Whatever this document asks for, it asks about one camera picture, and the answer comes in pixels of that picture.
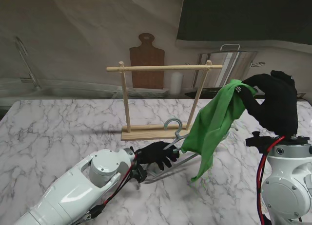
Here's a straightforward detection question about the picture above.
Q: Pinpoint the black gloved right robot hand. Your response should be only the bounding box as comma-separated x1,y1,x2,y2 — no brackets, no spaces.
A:
237,70,299,138

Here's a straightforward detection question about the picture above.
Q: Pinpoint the green microfibre towel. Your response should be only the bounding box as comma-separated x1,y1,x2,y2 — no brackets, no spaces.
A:
181,79,257,183

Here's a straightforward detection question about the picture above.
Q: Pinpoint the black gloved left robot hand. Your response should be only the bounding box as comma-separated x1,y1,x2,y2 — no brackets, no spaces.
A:
135,141,181,171

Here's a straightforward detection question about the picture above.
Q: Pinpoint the printed steel stock pot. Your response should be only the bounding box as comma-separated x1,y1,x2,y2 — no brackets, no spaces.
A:
192,43,266,91

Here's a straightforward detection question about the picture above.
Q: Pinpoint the grey plastic clothes hanger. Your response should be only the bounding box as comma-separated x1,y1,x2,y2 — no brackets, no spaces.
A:
145,117,238,185

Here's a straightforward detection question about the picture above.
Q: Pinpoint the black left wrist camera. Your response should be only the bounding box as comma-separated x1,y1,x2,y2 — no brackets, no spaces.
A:
130,165,148,185

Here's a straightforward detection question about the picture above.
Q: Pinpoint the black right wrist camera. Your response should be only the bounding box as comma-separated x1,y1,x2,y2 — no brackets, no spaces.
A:
245,131,269,154

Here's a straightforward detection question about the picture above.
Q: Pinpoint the printed white bottle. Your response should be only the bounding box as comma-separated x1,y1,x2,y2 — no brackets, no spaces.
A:
170,71,184,95

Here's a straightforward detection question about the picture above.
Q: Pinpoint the brown printed cutting board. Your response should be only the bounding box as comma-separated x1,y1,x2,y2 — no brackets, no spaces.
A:
129,33,166,90

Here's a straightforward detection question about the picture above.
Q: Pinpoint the red and black arm cable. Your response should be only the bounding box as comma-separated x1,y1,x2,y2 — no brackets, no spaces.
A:
254,136,286,225
85,159,140,221

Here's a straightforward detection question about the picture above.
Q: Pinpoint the red and black left arm cable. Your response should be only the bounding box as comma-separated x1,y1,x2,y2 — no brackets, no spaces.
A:
85,159,140,221

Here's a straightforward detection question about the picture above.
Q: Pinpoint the wooden hanging rack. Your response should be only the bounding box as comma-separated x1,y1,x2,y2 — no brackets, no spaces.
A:
106,60,223,141

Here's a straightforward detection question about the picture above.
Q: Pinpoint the red and black right arm cable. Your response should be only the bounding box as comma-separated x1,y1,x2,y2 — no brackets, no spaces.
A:
254,136,286,225

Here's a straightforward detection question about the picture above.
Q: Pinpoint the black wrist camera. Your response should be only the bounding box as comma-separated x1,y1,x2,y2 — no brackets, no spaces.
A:
245,131,269,154
130,165,148,185

